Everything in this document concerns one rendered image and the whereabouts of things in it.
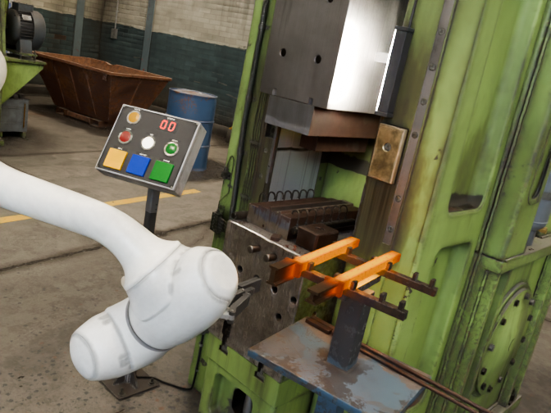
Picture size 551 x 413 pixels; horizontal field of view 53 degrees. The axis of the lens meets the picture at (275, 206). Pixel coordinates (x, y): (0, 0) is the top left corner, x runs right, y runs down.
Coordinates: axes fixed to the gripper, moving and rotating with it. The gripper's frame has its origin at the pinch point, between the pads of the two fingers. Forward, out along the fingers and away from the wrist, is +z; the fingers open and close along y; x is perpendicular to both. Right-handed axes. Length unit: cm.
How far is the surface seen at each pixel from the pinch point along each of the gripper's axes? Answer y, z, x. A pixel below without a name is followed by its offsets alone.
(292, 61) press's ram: -41, 65, 45
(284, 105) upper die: -41, 65, 31
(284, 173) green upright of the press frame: -50, 89, 4
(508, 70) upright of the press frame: 15, 107, 56
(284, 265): 0.2, 13.2, 2.3
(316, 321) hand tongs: -4, 46, -25
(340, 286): 12.9, 17.1, 1.3
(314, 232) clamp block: -18, 61, -5
